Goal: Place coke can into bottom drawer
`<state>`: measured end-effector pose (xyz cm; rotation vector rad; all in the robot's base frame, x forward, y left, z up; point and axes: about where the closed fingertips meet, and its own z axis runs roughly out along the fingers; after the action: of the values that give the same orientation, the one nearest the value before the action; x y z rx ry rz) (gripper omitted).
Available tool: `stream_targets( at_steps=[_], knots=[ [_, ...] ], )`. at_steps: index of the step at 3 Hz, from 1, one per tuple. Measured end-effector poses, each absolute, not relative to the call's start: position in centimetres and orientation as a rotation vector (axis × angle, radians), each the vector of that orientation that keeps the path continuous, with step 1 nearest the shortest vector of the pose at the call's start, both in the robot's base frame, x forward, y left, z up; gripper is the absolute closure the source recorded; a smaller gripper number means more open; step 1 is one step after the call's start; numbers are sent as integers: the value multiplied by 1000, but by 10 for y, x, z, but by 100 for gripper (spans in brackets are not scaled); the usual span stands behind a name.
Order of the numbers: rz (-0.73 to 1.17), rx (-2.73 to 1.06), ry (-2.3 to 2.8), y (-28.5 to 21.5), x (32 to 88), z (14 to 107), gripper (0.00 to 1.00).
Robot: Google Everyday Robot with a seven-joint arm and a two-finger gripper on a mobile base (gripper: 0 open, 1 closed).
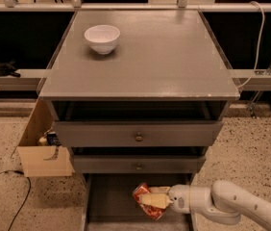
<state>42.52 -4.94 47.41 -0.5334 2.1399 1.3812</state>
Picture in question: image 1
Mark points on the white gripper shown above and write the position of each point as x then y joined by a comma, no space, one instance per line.
179,198

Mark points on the red coke can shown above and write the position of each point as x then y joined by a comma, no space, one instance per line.
152,212

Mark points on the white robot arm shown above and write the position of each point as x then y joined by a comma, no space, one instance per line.
224,202

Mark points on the grey open bottom drawer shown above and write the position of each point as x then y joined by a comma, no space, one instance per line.
109,204

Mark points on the grey middle drawer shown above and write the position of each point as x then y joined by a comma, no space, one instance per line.
138,164

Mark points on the grey drawer cabinet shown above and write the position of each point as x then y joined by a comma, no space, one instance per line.
165,68

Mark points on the grey top drawer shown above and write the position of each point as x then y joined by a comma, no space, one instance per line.
136,134

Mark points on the wooden side box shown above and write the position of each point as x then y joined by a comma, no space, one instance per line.
38,159

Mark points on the white ceramic bowl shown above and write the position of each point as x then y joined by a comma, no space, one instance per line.
102,38

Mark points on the grey metal rail frame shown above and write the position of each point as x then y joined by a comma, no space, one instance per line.
77,5

